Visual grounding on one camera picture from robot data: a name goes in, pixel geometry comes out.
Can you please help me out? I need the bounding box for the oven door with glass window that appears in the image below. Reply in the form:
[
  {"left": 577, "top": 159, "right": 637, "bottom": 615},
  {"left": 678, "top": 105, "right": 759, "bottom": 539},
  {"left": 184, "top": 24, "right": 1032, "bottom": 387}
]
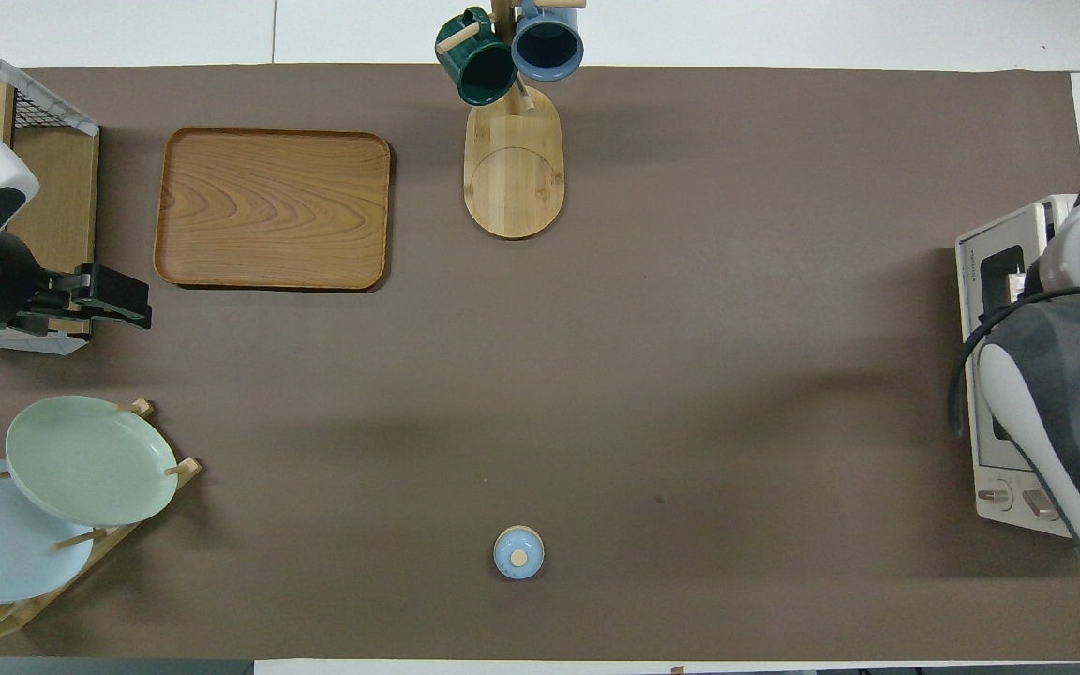
[{"left": 957, "top": 239, "right": 1043, "bottom": 474}]

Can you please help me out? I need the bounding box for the white toaster oven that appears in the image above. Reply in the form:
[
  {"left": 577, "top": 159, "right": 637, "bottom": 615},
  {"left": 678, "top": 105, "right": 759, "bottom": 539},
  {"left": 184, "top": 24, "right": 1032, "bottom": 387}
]
[{"left": 955, "top": 194, "right": 1080, "bottom": 540}]

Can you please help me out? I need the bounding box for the wooden shelf unit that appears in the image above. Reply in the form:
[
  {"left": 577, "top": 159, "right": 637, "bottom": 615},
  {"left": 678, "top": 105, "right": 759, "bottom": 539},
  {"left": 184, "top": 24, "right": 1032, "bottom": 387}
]
[{"left": 0, "top": 73, "right": 100, "bottom": 355}]

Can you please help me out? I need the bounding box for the pale green plate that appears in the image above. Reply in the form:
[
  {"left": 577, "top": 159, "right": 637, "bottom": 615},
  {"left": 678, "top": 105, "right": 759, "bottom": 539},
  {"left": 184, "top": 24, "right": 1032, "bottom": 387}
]
[{"left": 6, "top": 396, "right": 179, "bottom": 527}]

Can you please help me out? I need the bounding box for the grey white marbled cloth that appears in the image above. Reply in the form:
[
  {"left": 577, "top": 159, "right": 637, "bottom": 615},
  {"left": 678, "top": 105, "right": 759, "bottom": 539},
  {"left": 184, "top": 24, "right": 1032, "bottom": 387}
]
[{"left": 0, "top": 23, "right": 98, "bottom": 138}]

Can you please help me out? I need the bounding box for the wooden serving tray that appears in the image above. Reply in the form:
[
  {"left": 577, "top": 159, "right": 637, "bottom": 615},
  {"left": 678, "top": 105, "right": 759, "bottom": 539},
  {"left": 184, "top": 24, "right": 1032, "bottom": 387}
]
[{"left": 154, "top": 127, "right": 393, "bottom": 292}]

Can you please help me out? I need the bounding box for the wooden plate rack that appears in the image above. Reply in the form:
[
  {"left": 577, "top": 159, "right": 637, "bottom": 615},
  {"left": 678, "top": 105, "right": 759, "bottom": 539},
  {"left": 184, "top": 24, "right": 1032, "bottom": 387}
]
[{"left": 0, "top": 398, "right": 203, "bottom": 641}]

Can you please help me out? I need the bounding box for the wooden mug tree stand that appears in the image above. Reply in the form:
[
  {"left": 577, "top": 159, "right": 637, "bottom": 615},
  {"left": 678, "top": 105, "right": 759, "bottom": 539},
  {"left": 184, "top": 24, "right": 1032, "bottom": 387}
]
[{"left": 437, "top": 0, "right": 588, "bottom": 240}]

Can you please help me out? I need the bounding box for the dark green ceramic mug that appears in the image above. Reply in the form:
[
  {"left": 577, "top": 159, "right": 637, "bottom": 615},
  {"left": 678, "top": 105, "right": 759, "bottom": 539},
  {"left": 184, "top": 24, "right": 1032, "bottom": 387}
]
[{"left": 435, "top": 7, "right": 518, "bottom": 106}]

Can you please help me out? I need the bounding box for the blue ceramic mug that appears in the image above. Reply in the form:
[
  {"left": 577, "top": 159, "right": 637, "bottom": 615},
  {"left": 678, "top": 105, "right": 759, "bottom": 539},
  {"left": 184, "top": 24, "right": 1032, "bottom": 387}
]
[{"left": 511, "top": 9, "right": 585, "bottom": 83}]

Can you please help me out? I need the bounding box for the brown table mat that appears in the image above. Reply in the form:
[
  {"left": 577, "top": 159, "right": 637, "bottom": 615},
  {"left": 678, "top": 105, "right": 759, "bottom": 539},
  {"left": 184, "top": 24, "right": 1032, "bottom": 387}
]
[{"left": 0, "top": 64, "right": 1080, "bottom": 662}]

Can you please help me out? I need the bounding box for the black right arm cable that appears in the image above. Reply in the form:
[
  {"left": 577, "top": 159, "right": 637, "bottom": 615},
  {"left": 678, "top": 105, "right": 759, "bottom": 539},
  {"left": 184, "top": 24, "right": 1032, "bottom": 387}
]
[{"left": 948, "top": 286, "right": 1080, "bottom": 442}]

